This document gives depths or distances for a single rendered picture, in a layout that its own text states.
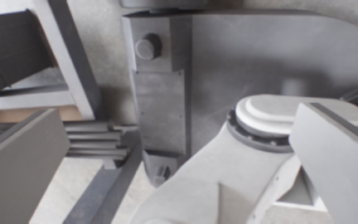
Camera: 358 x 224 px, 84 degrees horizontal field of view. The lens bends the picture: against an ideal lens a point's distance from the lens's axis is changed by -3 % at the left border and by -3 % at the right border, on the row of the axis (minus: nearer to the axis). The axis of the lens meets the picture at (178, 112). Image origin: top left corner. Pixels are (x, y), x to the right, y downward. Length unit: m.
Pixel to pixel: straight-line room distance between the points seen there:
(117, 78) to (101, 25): 0.17
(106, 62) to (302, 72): 0.57
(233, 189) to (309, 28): 0.33
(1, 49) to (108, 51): 0.30
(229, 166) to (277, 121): 0.10
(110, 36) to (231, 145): 0.52
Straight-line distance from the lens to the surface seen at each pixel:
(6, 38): 0.80
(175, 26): 0.42
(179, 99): 0.48
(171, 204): 0.23
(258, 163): 0.33
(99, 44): 0.74
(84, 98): 0.57
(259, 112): 0.35
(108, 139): 0.59
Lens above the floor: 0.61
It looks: 57 degrees down
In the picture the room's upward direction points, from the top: 158 degrees counter-clockwise
